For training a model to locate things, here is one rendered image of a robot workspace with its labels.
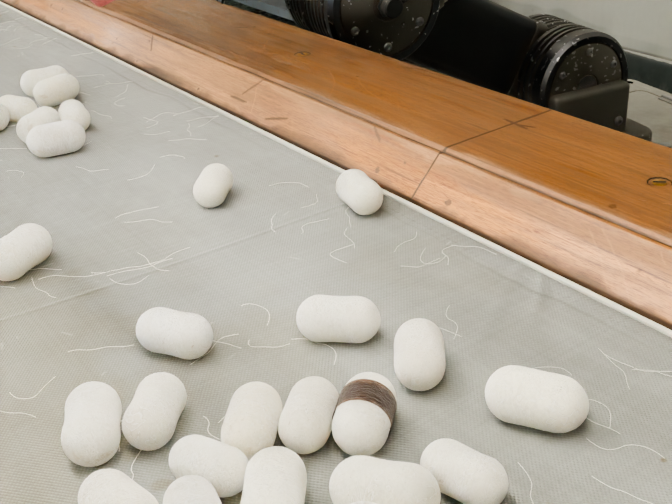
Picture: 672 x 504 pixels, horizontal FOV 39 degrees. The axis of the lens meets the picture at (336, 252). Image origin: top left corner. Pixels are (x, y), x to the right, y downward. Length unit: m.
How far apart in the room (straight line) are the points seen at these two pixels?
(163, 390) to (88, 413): 0.03
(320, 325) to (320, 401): 0.06
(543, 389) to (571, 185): 0.16
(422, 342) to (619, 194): 0.15
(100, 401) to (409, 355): 0.12
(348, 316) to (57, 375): 0.12
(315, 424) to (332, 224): 0.19
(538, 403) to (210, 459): 0.12
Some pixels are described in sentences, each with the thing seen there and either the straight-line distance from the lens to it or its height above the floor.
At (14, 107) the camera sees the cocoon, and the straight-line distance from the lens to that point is 0.71.
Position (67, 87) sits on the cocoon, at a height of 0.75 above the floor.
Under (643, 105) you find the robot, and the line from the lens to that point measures 1.45.
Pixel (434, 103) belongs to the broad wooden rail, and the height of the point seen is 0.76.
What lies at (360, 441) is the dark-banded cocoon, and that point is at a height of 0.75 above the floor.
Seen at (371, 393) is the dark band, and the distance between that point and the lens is 0.34.
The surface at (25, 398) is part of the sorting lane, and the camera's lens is 0.41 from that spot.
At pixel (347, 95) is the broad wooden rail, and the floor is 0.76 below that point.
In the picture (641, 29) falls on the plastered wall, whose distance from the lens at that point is 2.90.
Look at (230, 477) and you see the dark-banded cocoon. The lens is 0.33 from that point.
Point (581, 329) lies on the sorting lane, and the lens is 0.42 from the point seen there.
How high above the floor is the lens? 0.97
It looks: 28 degrees down
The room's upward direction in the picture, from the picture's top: 4 degrees counter-clockwise
